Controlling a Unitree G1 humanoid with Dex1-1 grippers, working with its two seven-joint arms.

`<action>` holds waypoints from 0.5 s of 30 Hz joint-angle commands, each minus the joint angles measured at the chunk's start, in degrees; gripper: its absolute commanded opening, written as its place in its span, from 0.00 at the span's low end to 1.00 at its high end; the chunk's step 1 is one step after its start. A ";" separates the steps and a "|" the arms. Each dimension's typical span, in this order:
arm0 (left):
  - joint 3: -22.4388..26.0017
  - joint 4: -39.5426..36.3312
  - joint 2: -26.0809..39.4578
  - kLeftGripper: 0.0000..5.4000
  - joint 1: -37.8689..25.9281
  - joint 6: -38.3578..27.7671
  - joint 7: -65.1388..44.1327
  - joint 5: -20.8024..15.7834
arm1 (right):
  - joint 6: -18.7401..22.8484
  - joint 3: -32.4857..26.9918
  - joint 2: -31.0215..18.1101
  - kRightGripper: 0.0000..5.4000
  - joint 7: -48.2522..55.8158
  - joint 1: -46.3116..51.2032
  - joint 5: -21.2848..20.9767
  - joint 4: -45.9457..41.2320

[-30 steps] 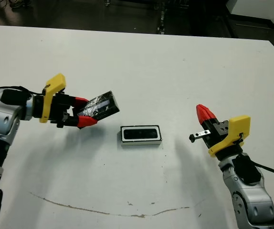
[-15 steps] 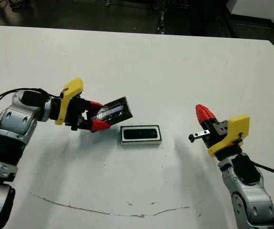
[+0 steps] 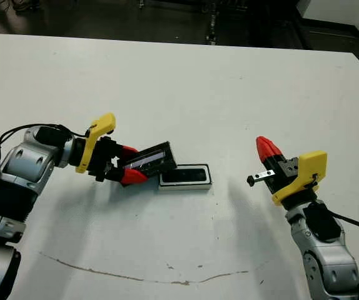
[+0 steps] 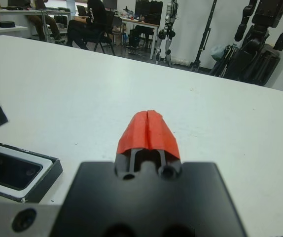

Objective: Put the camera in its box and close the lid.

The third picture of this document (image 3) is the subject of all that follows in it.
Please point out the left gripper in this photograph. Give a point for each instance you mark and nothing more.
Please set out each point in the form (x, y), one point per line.
(92, 147)

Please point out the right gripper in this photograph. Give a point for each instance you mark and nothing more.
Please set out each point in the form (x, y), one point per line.
(311, 168)

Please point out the black camera box lid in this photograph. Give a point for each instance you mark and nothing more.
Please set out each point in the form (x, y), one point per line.
(154, 159)

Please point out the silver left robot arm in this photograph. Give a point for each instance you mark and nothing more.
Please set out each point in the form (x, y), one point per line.
(26, 159)

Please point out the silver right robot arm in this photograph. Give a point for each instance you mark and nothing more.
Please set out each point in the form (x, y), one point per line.
(329, 268)

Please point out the white camera box base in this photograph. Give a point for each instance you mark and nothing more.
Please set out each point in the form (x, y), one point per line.
(182, 187)

